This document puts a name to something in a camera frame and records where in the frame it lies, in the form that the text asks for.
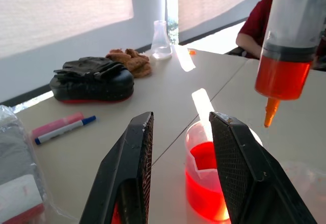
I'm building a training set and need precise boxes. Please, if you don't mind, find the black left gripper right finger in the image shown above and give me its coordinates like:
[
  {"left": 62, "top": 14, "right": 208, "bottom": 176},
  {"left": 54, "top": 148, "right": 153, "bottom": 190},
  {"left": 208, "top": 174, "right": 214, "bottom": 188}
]
[{"left": 208, "top": 111, "right": 318, "bottom": 224}]

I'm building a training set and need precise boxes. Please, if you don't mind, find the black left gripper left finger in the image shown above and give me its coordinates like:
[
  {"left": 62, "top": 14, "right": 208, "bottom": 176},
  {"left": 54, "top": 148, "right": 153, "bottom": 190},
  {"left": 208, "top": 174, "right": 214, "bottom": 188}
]
[{"left": 79, "top": 111, "right": 154, "bottom": 224}]

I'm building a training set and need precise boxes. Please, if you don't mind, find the large clear plastic syringe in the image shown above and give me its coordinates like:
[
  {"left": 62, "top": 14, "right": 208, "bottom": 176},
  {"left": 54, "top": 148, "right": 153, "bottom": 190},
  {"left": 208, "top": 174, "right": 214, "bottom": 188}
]
[{"left": 255, "top": 0, "right": 326, "bottom": 128}]

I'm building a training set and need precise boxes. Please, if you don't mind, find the clear cup with red liquid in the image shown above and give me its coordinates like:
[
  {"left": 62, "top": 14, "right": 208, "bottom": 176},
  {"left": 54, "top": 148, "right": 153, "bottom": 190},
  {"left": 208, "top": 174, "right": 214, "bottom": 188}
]
[{"left": 184, "top": 118, "right": 263, "bottom": 222}]

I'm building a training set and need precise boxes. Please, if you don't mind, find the white marker with blue cap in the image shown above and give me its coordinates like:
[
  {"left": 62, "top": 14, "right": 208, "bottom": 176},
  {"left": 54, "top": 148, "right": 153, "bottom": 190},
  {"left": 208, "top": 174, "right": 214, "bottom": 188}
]
[{"left": 34, "top": 115, "right": 97, "bottom": 146}]

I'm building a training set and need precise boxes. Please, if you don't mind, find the pink marker pen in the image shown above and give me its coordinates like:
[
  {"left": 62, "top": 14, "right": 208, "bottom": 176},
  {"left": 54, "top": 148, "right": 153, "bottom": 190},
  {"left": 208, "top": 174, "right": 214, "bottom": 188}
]
[{"left": 32, "top": 111, "right": 85, "bottom": 140}]

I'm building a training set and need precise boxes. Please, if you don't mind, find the black case with red base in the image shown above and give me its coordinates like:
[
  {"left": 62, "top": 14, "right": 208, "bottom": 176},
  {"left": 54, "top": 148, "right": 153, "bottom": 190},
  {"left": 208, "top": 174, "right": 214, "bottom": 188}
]
[{"left": 49, "top": 67, "right": 135, "bottom": 104}]

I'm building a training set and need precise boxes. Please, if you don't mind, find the black cloth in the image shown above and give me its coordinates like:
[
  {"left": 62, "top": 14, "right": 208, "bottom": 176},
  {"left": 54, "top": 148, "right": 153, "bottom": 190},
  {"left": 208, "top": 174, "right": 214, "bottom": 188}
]
[{"left": 53, "top": 57, "right": 128, "bottom": 83}]

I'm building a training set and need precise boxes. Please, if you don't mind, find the clear plastic bag with contents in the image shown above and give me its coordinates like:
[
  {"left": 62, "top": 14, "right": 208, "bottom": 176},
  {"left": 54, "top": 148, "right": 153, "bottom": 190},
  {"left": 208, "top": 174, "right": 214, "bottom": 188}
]
[{"left": 0, "top": 104, "right": 77, "bottom": 224}]

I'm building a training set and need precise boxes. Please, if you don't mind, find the clear conical flask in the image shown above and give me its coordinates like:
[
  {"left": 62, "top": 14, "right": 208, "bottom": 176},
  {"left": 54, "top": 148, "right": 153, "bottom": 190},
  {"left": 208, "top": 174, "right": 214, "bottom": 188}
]
[{"left": 150, "top": 20, "right": 173, "bottom": 61}]

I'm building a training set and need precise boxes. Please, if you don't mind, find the person in red shirt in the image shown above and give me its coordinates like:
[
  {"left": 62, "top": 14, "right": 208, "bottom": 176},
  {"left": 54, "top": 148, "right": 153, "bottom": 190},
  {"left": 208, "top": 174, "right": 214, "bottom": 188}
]
[{"left": 235, "top": 0, "right": 326, "bottom": 71}]

